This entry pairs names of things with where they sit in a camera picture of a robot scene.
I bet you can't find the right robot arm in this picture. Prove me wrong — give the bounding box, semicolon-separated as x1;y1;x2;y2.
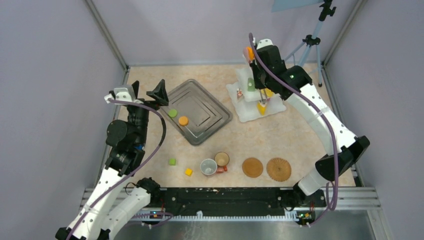
247;34;370;206

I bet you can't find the brown cup with red handle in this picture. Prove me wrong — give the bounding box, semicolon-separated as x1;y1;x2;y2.
214;152;230;174

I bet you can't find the green macaron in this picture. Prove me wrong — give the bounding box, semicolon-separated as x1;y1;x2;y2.
167;109;178;118

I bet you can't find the yellow cube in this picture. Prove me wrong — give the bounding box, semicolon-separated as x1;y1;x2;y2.
184;168;193;177

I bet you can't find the yellow cheese cake wedge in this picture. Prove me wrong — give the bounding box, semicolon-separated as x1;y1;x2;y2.
256;100;268;116

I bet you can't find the silver metal tray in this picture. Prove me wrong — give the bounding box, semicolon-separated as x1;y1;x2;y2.
159;79;233;146

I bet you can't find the orange flower cookie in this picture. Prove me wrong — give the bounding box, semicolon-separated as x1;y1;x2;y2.
244;47;255;63

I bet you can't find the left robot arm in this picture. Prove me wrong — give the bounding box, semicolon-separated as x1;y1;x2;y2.
55;79;169;240

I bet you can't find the white three-tier serving stand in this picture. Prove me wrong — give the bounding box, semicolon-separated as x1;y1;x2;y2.
226;65;287;123

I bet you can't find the light blue tripod stand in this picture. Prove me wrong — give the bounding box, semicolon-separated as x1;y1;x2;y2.
276;0;337;88

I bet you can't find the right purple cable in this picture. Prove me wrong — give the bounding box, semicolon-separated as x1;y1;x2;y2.
248;32;339;228

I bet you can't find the orange bear cookie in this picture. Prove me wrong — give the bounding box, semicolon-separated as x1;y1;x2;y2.
262;88;274;98

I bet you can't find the green cake cube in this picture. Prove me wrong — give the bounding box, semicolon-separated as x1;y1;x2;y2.
247;77;256;92

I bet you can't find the ribbed brown round coaster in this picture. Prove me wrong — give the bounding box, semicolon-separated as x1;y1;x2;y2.
266;157;292;182

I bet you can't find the grey-white cup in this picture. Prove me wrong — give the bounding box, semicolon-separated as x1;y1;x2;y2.
199;158;218;176

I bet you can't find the orange round macaron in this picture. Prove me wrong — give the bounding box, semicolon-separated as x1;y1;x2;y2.
178;116;189;127

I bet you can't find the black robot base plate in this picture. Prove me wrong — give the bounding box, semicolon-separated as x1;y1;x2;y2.
149;187;327;217

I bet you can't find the smooth brown round coaster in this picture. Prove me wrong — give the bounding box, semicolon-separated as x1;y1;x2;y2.
242;157;264;178

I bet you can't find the white strawberry cake slice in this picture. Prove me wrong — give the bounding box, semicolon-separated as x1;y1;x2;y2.
236;88;244;100

